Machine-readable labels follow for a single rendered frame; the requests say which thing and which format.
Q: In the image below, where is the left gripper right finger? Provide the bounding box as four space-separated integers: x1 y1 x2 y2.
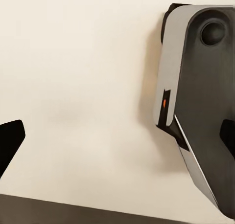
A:
219 119 235 159

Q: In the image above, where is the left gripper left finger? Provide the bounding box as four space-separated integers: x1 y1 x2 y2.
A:
0 119 25 178

